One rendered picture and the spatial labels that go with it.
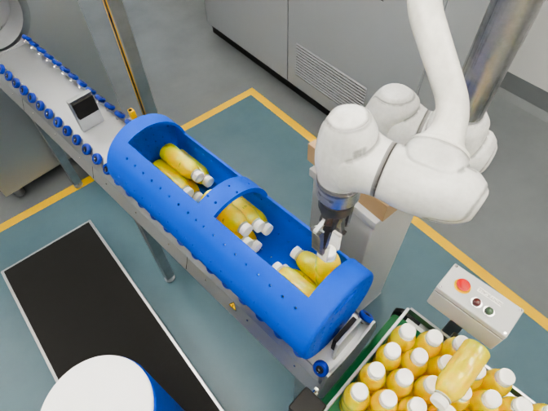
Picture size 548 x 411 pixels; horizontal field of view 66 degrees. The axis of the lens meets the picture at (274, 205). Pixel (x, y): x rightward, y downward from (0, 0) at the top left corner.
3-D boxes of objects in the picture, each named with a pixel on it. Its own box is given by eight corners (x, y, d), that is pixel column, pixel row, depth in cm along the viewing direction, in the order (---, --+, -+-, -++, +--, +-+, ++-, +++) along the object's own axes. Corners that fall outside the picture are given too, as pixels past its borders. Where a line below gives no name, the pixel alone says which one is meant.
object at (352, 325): (349, 329, 125) (355, 313, 115) (355, 334, 124) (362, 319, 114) (327, 354, 121) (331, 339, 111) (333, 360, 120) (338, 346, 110)
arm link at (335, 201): (307, 177, 81) (305, 196, 86) (344, 203, 77) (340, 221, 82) (337, 151, 85) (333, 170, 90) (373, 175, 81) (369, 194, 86)
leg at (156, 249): (170, 271, 241) (140, 206, 190) (177, 277, 239) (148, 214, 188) (162, 278, 239) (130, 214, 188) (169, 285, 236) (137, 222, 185)
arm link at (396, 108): (366, 122, 147) (379, 67, 130) (417, 141, 142) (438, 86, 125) (347, 151, 138) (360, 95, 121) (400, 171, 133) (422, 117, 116)
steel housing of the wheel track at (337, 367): (59, 86, 243) (30, 31, 215) (364, 349, 151) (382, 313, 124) (12, 111, 231) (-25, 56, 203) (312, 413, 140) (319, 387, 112)
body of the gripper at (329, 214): (336, 173, 89) (332, 199, 96) (309, 196, 85) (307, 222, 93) (364, 192, 86) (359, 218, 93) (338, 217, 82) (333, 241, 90)
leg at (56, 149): (80, 180, 282) (35, 107, 232) (85, 184, 280) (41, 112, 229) (72, 185, 280) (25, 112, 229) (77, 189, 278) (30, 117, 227)
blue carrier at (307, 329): (183, 156, 164) (167, 97, 142) (364, 302, 128) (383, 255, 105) (121, 198, 152) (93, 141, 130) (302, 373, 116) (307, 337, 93)
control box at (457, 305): (444, 279, 126) (455, 262, 118) (508, 324, 118) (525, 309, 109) (426, 302, 122) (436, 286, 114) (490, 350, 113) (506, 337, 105)
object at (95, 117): (101, 117, 181) (87, 88, 169) (106, 122, 180) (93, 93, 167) (81, 130, 177) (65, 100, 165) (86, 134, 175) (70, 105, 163)
